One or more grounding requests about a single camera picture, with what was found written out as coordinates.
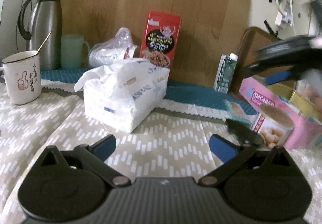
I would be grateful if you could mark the pink macaron tin box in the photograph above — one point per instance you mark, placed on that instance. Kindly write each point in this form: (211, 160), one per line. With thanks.
(306, 132)

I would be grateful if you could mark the white tissue pack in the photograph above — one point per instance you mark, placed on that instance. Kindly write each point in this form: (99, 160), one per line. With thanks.
(124, 93)

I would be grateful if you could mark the green plastic cup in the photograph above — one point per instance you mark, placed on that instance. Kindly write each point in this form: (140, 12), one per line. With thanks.
(72, 55)

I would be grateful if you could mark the steel thermos jug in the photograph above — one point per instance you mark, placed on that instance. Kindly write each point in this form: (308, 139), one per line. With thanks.
(46, 16)

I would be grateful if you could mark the white power strip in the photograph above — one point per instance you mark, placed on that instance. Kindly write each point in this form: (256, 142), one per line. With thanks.
(285, 13)

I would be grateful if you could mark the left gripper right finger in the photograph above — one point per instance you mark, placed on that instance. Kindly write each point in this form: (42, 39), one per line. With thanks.
(232, 156)

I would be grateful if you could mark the green milk carton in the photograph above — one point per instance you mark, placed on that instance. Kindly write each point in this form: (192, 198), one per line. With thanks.
(225, 72)

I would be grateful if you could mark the white enamel mug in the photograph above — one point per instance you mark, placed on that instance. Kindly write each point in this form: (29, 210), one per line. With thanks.
(22, 76)

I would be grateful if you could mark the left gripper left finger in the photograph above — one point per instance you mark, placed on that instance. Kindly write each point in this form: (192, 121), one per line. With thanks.
(93, 157)

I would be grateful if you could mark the red cereal box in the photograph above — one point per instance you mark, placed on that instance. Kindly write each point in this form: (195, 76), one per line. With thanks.
(160, 37)

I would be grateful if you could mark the metal spoon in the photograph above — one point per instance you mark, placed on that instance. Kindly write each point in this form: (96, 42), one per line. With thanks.
(42, 44)

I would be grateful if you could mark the round cookie tub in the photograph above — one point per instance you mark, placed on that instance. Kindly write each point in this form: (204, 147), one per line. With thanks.
(273, 125)

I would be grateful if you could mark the small pineapple card box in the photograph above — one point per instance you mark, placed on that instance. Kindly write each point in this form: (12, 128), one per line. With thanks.
(236, 112)

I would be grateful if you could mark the brown cardboard panel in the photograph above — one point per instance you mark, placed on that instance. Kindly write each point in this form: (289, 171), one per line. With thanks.
(253, 39)

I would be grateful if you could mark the clear plastic bag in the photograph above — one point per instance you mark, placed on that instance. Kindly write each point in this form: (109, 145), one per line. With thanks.
(120, 47)

